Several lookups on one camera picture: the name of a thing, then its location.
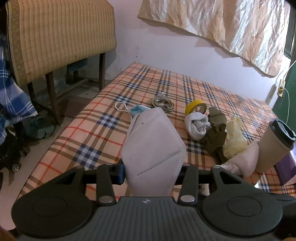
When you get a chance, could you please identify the olive green glove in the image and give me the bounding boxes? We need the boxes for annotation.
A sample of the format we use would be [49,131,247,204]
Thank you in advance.
[200,107,227,165]

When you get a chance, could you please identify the green sandals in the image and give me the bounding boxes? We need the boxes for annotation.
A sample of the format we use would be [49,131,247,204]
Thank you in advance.
[26,110,55,141]

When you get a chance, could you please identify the white rolled sock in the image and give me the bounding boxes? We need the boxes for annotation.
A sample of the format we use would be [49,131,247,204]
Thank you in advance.
[185,112,211,141]

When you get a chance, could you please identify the beige wall curtain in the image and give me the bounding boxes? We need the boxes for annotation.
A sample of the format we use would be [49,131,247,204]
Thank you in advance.
[138,0,290,77]

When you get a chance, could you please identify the purple packet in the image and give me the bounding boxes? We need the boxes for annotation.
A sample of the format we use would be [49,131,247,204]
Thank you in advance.
[275,151,296,186]

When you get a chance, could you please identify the white KN95 mask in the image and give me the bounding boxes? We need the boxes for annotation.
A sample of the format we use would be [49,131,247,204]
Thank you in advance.
[120,108,186,197]

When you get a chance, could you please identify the green door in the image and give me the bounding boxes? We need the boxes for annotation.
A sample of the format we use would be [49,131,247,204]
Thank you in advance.
[273,1,295,131]

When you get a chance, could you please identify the white cloth sock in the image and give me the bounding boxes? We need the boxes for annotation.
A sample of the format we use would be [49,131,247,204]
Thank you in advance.
[219,140,259,178]

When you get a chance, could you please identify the woven wooden chair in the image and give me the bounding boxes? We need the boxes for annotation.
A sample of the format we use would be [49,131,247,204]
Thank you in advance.
[6,1,116,121]

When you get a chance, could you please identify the coiled grey cable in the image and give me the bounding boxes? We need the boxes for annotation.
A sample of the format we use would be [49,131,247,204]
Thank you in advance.
[151,91,175,114]

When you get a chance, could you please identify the folded blue mask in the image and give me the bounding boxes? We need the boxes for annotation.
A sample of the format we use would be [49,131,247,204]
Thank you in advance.
[114,101,152,121]

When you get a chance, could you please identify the wall power socket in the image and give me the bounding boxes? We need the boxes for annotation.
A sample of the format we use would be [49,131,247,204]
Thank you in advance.
[277,79,285,97]

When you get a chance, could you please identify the yellow tape roll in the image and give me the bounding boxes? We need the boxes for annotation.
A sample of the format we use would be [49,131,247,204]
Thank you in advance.
[185,99,207,115]

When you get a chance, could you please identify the plaid bed sheet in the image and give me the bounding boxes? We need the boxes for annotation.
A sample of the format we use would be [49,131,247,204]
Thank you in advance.
[17,62,296,202]

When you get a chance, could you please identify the white charging cable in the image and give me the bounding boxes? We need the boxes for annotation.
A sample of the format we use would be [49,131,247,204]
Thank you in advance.
[276,59,296,126]

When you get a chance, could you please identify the blue checkered cloth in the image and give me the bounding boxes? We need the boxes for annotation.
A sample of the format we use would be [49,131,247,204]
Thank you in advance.
[1,35,37,143]

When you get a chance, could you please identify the pale yellow glove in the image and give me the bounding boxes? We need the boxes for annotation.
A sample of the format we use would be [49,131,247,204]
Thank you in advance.
[223,115,248,160]

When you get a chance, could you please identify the paper coffee cup black lid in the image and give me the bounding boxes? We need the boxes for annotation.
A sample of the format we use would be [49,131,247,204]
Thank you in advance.
[255,119,295,173]

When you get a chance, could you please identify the pink cardboard box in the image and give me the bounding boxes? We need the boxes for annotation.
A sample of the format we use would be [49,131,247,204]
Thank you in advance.
[250,137,295,196]

